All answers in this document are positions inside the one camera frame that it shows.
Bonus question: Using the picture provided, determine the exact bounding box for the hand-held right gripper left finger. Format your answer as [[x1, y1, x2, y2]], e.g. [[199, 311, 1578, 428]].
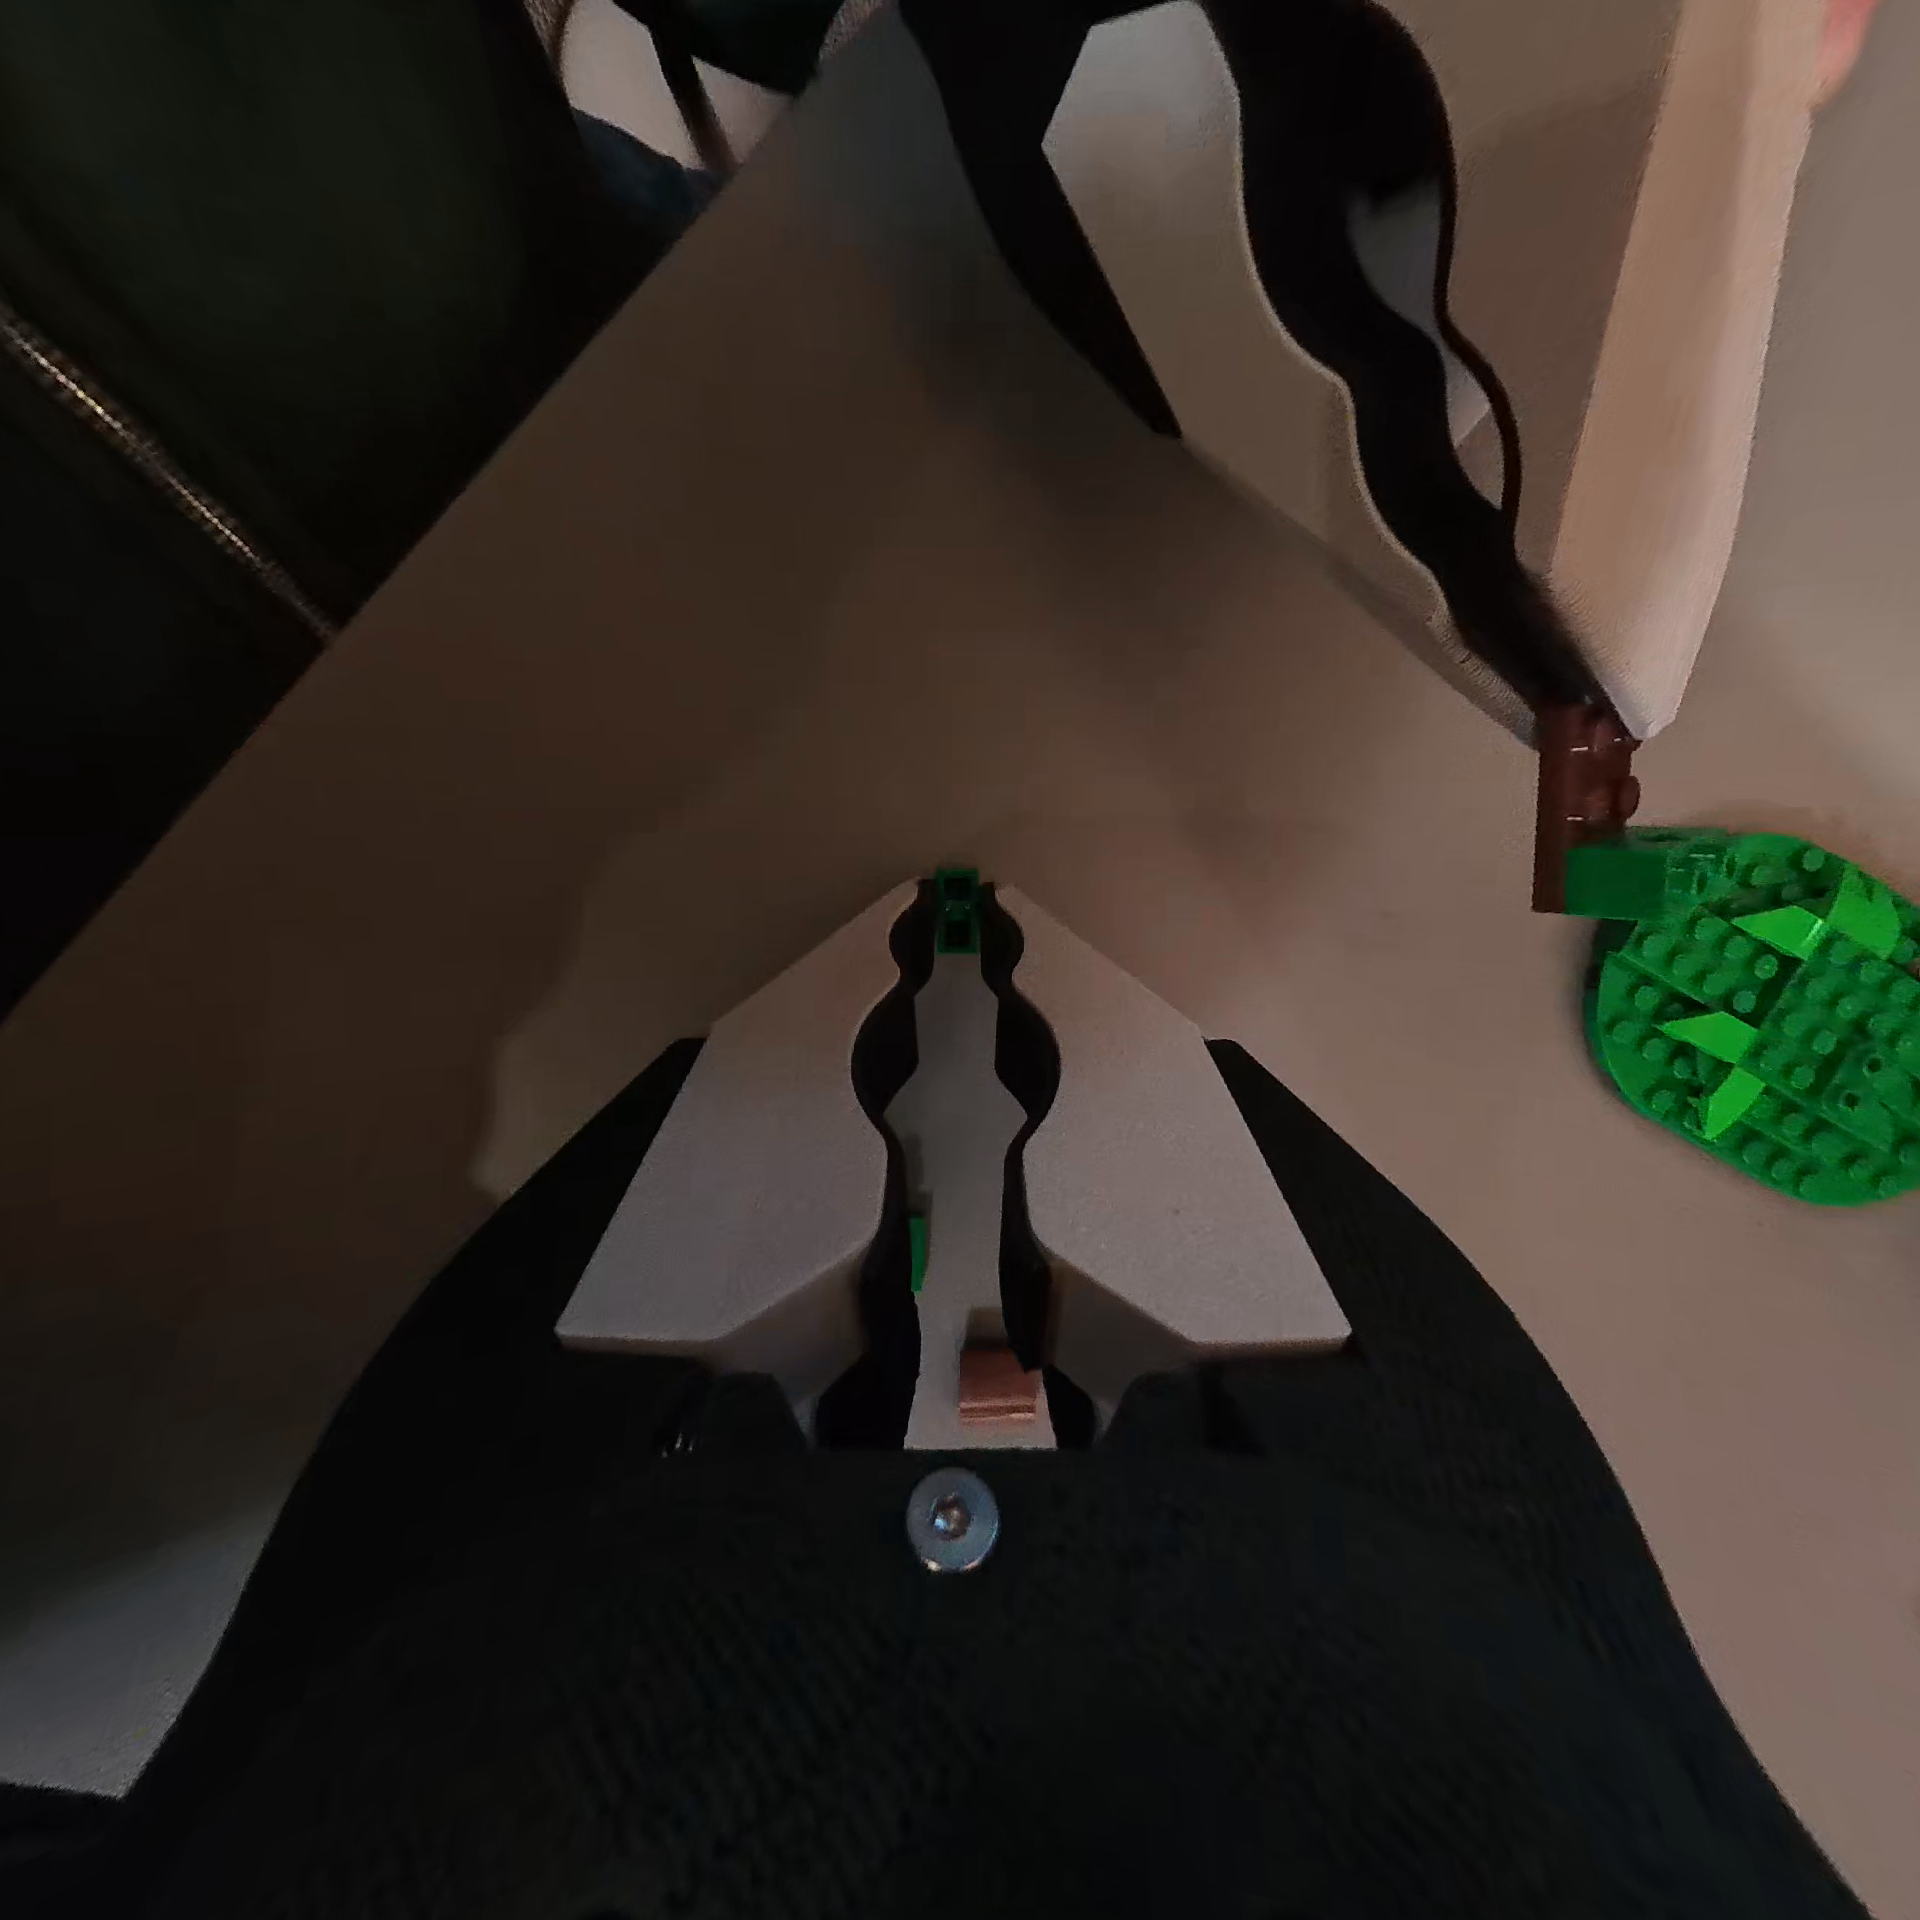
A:
[[551, 882, 944, 1356]]

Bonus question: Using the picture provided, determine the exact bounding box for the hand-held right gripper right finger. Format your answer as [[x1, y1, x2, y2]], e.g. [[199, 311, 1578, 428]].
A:
[[974, 882, 1351, 1356]]

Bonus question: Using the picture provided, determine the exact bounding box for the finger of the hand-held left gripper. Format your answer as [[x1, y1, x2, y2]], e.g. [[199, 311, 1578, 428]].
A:
[[1411, 0, 1851, 741], [898, 0, 1579, 746]]

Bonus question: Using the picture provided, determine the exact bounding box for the brown lego piece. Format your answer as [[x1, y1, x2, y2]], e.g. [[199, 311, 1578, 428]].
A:
[[1528, 702, 1646, 919]]

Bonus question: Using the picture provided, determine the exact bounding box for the round green lego plate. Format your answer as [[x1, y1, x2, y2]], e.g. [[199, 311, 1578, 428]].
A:
[[1563, 824, 1920, 1211]]

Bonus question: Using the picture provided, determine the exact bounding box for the person's left hand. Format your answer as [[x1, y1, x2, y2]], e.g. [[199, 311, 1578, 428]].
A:
[[1807, 0, 1886, 112]]

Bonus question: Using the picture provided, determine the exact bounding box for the dark zipped jacket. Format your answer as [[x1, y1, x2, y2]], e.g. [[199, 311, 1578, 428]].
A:
[[0, 0, 901, 1024]]

